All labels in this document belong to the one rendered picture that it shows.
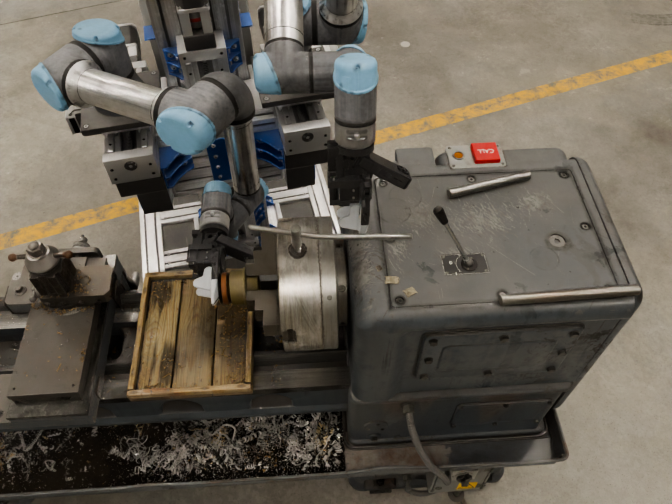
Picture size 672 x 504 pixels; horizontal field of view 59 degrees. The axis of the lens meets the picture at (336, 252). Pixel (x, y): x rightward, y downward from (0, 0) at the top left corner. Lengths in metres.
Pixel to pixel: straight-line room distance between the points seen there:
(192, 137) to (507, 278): 0.72
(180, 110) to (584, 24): 3.49
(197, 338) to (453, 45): 2.91
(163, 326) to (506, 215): 0.91
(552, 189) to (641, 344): 1.51
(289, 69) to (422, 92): 2.56
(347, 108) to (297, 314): 0.46
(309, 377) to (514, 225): 0.63
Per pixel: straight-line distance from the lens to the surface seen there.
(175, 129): 1.35
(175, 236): 2.70
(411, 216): 1.33
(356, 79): 1.04
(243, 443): 1.82
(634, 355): 2.83
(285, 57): 1.15
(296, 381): 1.55
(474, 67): 3.90
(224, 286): 1.41
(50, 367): 1.59
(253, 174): 1.63
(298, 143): 1.75
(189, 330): 1.63
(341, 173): 1.13
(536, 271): 1.30
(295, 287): 1.27
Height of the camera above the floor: 2.27
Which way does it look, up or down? 54 degrees down
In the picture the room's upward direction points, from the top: straight up
